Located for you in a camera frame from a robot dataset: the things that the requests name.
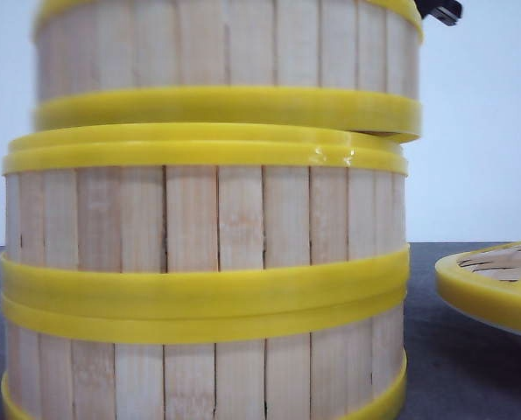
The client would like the bamboo steamer basket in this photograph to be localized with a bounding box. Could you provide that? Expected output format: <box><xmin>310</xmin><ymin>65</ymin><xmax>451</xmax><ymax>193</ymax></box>
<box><xmin>34</xmin><ymin>1</ymin><xmax>422</xmax><ymax>143</ymax></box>
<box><xmin>1</xmin><ymin>123</ymin><xmax>409</xmax><ymax>342</ymax></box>
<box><xmin>4</xmin><ymin>306</ymin><xmax>406</xmax><ymax>419</ymax></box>

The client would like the white plate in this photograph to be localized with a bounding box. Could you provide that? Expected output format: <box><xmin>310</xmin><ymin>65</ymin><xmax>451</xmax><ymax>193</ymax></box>
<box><xmin>444</xmin><ymin>301</ymin><xmax>521</xmax><ymax>337</ymax></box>

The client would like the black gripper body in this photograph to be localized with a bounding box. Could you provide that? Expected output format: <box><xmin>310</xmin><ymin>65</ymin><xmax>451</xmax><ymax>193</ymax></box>
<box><xmin>415</xmin><ymin>0</ymin><xmax>462</xmax><ymax>25</ymax></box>

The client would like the woven bamboo steamer lid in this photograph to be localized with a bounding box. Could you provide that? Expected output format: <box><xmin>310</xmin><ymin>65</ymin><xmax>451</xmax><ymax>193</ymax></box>
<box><xmin>435</xmin><ymin>241</ymin><xmax>521</xmax><ymax>331</ymax></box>

